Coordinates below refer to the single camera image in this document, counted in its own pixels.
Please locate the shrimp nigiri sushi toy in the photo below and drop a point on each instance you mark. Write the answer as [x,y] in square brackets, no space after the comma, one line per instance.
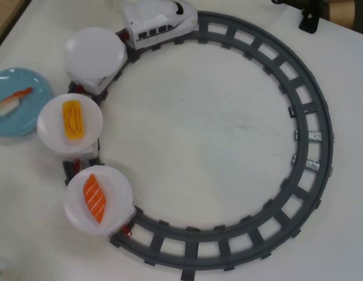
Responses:
[8,104]

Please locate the orange salmon sushi toy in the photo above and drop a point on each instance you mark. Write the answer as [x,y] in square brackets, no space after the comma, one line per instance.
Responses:
[95,199]

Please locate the yellow egg sushi toy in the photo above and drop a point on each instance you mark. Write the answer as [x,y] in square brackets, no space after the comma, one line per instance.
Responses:
[74,120]

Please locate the white toy Shinkansen locomotive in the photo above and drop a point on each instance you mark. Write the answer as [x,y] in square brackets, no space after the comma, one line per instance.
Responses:
[146,20]

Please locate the blue round dish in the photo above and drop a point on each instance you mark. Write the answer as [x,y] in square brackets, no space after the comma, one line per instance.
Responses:
[29,114]

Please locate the silver tape piece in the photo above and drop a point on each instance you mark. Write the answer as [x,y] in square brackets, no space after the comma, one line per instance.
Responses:
[312,164]
[315,136]

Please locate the grey circular toy train track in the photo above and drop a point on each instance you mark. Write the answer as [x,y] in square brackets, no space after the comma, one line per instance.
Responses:
[311,107]

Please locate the black table clamp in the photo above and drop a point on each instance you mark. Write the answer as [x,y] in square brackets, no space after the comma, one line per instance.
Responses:
[309,22]

